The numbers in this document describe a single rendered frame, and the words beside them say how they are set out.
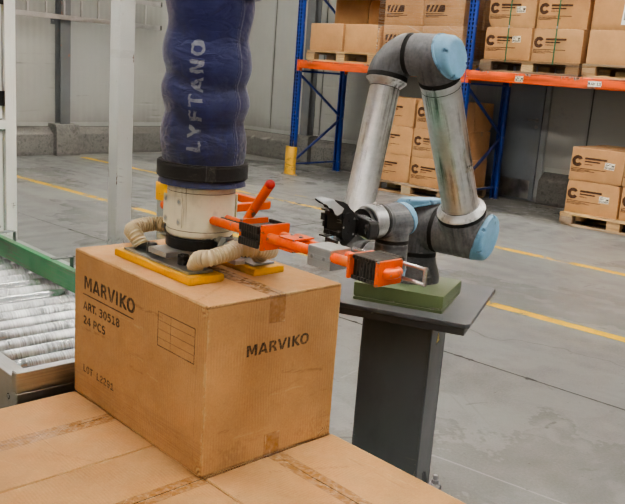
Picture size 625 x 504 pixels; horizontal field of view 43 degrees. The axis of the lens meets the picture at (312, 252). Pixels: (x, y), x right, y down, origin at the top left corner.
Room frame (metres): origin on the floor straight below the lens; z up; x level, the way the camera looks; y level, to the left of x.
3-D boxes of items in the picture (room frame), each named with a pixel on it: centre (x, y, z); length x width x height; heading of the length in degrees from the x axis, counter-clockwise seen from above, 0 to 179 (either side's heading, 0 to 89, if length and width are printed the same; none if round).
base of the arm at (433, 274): (2.57, -0.33, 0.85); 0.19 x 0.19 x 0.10
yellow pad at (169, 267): (1.91, 0.36, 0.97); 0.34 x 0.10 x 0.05; 44
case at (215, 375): (1.97, 0.27, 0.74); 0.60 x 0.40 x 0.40; 44
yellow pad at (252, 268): (2.05, 0.22, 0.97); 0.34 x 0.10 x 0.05; 44
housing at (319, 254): (1.65, -0.04, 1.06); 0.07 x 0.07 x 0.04; 44
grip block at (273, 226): (1.80, 0.11, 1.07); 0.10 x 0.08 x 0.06; 134
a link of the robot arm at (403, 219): (2.11, -0.21, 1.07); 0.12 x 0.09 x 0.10; 134
